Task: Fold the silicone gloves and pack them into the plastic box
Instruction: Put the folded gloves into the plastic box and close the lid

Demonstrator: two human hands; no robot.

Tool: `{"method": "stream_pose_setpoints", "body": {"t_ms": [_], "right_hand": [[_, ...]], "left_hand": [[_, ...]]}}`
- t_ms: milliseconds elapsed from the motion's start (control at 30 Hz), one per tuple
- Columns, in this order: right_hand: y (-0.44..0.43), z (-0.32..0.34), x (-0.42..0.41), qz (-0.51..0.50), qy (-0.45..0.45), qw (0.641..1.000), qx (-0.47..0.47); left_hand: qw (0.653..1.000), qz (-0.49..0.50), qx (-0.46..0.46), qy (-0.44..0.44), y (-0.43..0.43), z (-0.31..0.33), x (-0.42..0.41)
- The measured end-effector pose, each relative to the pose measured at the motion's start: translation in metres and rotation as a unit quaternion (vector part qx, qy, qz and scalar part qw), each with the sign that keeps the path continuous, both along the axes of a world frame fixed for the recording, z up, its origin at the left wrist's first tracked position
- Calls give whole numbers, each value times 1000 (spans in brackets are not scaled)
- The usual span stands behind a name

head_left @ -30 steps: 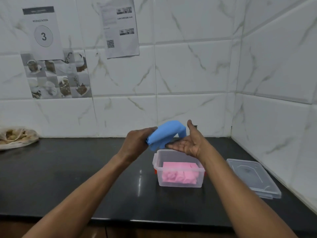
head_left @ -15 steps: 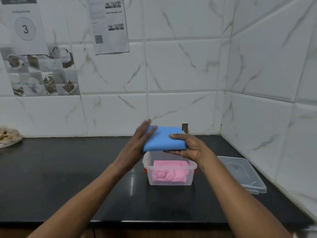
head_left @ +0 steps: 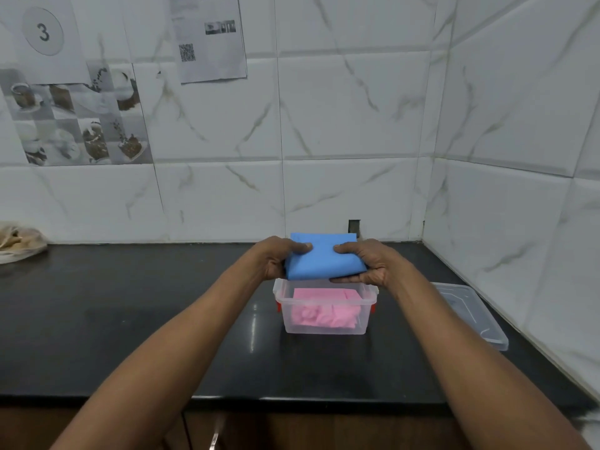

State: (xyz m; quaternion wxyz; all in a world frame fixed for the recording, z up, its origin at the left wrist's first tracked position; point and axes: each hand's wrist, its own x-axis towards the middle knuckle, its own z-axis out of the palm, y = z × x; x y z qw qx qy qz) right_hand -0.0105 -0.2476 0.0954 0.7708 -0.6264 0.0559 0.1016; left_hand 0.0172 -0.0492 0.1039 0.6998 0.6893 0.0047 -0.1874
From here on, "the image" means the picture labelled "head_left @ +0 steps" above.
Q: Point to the person's left hand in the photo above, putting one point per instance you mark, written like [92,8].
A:
[276,257]

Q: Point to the person's right hand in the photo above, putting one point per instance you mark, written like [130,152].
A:
[377,264]

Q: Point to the blue silicone glove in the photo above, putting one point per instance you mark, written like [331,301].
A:
[309,277]
[323,257]

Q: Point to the clear plastic lid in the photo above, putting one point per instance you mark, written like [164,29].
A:
[473,314]

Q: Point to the person's left forearm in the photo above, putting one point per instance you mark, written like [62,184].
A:
[164,360]

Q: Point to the person's right forearm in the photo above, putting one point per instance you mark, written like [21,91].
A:
[483,365]

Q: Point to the brown wooden cabinet door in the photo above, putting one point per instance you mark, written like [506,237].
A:
[328,431]
[33,428]

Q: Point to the paper sheet with square code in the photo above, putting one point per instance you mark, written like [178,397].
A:
[211,65]

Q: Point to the plastic bag of snacks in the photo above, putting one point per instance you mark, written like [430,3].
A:
[18,246]

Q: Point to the paper sheet with circle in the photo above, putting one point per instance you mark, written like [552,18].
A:
[51,60]

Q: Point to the coffee print wall tile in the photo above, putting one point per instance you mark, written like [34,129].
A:
[84,126]

